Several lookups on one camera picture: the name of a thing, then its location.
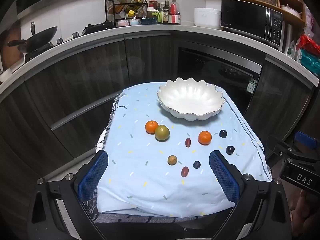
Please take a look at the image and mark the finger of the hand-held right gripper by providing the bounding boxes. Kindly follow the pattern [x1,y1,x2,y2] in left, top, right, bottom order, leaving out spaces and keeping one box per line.
[266,135,313,165]
[294,131,320,153]

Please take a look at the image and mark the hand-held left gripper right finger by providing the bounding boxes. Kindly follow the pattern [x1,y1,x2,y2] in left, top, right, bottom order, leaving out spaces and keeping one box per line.
[209,150,293,240]

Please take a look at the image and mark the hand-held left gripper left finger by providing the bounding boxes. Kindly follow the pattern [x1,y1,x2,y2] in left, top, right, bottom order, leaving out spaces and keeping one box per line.
[26,150,109,240]

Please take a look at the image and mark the orange tangerine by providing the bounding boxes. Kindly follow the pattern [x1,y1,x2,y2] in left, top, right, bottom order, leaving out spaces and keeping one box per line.
[145,120,159,134]
[198,131,212,145]

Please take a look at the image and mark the green apple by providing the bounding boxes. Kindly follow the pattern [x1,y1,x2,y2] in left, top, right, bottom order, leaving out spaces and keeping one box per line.
[154,125,170,142]

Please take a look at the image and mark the white scalloped ceramic bowl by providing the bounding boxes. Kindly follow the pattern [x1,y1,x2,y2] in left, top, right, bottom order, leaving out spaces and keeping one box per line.
[157,77,225,122]

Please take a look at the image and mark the person's right hand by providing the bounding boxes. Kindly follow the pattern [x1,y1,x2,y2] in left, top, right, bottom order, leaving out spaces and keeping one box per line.
[290,189,320,240]

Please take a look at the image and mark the dark wood base cabinet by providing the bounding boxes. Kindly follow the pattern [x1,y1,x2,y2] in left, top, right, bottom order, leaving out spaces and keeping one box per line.
[244,57,315,160]
[0,31,178,240]

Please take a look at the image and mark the checked cloth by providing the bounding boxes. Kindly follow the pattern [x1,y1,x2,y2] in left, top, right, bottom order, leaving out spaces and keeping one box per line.
[84,94,272,224]

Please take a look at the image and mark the light blue patterned cloth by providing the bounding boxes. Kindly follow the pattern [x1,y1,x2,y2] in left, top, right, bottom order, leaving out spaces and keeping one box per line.
[96,81,272,217]

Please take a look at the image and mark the teal plastic bag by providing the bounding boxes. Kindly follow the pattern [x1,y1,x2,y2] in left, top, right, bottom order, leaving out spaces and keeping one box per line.
[300,50,320,77]

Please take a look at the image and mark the black built-in dishwasher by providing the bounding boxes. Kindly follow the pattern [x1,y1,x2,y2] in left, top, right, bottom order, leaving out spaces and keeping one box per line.
[177,47,263,110]

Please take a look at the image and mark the red plastic bag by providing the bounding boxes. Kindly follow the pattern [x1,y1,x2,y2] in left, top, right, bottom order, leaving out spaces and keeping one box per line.
[297,34,320,55]

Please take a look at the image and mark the black microwave oven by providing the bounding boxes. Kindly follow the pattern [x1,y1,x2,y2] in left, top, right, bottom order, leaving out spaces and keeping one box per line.
[220,0,285,47]

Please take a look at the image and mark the black stove burner grate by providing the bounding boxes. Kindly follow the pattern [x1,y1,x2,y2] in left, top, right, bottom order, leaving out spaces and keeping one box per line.
[82,22,114,35]
[24,42,54,62]

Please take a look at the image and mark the white rice cooker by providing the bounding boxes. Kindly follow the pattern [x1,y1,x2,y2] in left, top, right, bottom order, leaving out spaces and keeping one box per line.
[194,7,222,29]

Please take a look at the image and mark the black wok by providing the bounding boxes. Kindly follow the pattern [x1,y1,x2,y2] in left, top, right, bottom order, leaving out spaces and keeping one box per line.
[7,21,58,54]

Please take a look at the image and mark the wooden cutting board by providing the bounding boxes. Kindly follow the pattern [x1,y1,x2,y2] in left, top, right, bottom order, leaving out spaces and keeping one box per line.
[0,21,22,73]

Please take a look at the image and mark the white kitchen counter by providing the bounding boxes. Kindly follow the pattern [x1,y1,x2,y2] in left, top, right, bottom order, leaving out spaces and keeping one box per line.
[0,24,320,98]

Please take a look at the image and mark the red liquid bottle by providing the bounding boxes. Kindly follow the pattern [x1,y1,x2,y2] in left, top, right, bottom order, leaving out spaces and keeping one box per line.
[169,0,181,25]

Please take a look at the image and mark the dark sauce bottle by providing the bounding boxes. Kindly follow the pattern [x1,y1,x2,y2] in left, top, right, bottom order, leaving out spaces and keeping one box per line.
[162,1,170,25]

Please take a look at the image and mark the green plastic cup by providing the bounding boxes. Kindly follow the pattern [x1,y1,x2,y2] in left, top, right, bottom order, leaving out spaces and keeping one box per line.
[152,10,163,24]

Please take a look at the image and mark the black wire spice rack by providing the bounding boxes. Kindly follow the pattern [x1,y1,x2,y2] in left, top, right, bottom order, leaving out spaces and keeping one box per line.
[105,0,148,28]

